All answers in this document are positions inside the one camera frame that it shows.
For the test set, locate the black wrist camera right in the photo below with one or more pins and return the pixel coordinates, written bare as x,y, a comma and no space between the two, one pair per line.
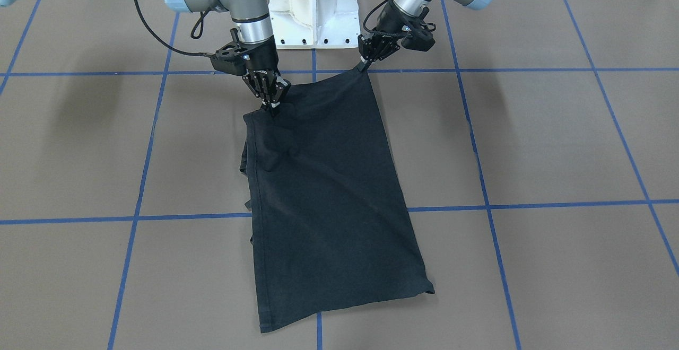
229,59

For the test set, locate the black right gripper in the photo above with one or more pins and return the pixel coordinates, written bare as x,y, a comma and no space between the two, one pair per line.
262,58

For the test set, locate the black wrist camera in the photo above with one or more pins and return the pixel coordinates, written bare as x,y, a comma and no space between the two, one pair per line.
419,36
229,59

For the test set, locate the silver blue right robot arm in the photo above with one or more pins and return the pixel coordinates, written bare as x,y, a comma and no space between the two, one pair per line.
252,21

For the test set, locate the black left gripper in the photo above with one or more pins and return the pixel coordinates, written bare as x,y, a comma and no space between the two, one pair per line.
390,25

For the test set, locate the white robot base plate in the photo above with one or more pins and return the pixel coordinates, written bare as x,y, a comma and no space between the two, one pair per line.
315,24

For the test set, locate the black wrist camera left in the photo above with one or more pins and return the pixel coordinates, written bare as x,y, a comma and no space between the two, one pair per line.
419,36

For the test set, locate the black graphic t-shirt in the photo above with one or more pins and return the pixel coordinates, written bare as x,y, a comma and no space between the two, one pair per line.
330,227

